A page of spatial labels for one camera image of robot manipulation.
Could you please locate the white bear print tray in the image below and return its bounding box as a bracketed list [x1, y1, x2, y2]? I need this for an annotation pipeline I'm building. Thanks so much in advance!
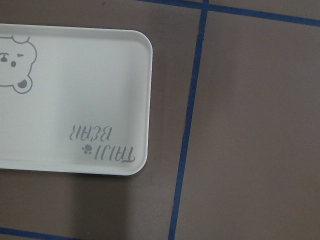
[0, 24, 153, 176]

